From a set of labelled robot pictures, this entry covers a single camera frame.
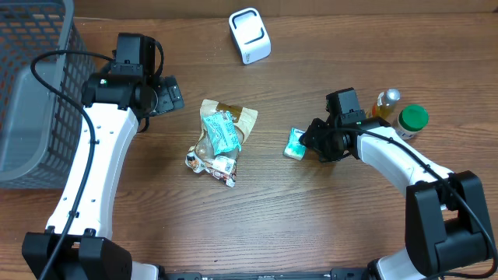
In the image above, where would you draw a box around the teal tissue pack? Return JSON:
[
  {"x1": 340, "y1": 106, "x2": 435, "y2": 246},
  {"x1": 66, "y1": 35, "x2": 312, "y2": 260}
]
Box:
[{"x1": 283, "y1": 128, "x2": 307, "y2": 160}]

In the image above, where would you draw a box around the yellow dish soap bottle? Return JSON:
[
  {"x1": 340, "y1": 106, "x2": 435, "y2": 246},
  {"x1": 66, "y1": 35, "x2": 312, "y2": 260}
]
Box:
[{"x1": 366, "y1": 89, "x2": 401, "y2": 120}]

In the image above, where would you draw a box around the teal snack packet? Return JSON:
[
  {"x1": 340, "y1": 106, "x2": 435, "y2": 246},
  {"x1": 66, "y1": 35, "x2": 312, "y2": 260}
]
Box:
[{"x1": 202, "y1": 111, "x2": 242, "y2": 156}]

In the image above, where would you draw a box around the green lid jar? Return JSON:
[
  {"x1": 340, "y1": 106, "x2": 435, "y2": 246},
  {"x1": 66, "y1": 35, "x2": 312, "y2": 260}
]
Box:
[{"x1": 392, "y1": 104, "x2": 430, "y2": 140}]

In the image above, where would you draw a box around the brown snack pouch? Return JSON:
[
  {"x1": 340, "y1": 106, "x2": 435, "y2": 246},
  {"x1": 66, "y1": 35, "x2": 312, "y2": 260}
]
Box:
[{"x1": 185, "y1": 100, "x2": 258, "y2": 187}]

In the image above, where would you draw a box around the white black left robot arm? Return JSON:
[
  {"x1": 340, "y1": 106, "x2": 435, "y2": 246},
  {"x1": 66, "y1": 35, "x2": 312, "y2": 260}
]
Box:
[{"x1": 22, "y1": 33, "x2": 184, "y2": 279}]

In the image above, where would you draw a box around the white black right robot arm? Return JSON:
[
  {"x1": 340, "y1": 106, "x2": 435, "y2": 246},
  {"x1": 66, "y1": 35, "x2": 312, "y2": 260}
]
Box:
[{"x1": 300, "y1": 88, "x2": 497, "y2": 279}]

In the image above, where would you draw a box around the white barcode scanner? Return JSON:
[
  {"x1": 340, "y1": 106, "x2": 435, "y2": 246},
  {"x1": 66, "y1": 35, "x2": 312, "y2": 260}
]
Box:
[{"x1": 228, "y1": 7, "x2": 272, "y2": 65}]

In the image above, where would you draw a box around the dark grey plastic basket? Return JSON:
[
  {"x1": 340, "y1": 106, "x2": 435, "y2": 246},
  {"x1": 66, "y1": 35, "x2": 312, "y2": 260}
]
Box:
[{"x1": 1, "y1": 0, "x2": 96, "y2": 189}]

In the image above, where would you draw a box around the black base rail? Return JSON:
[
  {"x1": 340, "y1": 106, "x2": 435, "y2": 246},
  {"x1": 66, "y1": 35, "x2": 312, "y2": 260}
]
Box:
[{"x1": 159, "y1": 268, "x2": 377, "y2": 280}]

